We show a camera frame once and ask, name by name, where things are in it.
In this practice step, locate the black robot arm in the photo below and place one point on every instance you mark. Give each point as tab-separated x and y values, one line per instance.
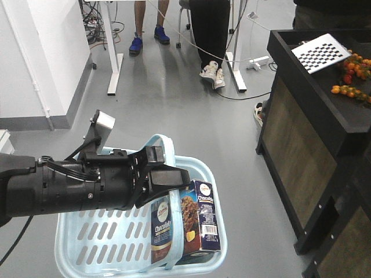
32	186

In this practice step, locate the seated person white shirt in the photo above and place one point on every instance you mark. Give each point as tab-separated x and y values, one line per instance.
210	20

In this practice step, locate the light blue plastic basket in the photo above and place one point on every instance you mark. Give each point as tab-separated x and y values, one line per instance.
114	243

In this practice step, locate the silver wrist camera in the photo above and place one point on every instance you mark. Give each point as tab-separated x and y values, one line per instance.
102	125

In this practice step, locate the blue Danisa cookie box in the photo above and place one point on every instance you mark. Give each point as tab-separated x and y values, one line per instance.
201	235

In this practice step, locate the checkerboard calibration plate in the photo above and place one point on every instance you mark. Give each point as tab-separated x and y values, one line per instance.
320	53

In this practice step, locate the black wooden produce stand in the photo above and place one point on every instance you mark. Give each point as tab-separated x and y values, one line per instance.
312	140

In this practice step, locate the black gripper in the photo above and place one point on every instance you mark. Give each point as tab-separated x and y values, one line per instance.
119	181

